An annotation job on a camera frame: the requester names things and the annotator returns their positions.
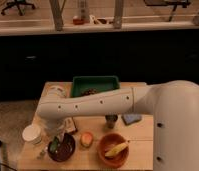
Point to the green pepper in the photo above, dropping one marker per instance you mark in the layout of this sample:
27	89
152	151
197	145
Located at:
54	144

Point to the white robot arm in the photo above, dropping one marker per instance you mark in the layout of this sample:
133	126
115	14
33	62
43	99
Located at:
174	106

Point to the orange bowl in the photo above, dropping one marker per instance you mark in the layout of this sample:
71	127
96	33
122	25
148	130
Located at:
106	143

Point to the purple bowl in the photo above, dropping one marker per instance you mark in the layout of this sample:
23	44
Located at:
65	149

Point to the brown clump in tray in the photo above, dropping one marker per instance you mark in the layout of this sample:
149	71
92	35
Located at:
89	92

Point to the green plastic tray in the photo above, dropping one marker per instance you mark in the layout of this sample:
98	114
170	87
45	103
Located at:
82	84

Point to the small metal cup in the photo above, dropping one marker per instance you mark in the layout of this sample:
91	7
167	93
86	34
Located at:
111	120

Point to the blue sponge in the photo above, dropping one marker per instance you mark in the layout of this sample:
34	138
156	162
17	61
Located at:
131	118

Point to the brown wooden block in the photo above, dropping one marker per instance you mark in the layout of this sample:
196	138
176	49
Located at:
70	126

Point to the orange peach toy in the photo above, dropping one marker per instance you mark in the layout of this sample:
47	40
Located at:
86	139

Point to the yellow corn cob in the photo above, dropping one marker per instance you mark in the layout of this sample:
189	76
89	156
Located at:
116	150

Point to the red white object on shelf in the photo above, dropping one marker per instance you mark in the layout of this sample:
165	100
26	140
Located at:
82	11

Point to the white round container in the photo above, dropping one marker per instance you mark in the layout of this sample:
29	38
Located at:
32	134

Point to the small metal utensil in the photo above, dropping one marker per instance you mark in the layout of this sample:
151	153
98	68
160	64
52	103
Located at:
42	153

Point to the black office chair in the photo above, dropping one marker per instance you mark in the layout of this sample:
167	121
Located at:
17	3

